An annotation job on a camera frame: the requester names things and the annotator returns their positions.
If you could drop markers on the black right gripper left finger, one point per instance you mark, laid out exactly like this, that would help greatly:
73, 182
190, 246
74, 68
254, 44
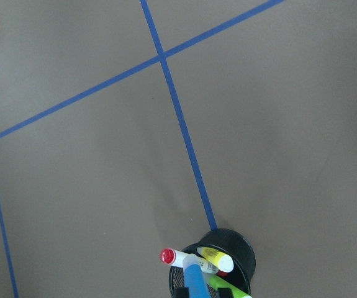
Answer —
182, 292

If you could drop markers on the red capped white marker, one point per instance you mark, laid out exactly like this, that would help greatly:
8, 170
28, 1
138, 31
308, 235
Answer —
176, 258

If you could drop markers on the black mesh pen cup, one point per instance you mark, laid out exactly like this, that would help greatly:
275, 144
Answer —
239, 249

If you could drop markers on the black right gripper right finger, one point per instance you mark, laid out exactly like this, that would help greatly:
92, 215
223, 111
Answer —
224, 293

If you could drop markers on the yellow highlighter pen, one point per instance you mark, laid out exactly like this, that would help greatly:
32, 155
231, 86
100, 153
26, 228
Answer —
221, 260

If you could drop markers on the blue marker pen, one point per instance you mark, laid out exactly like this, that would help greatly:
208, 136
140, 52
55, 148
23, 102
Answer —
193, 278

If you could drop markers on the green highlighter pen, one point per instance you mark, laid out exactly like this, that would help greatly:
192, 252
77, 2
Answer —
231, 287

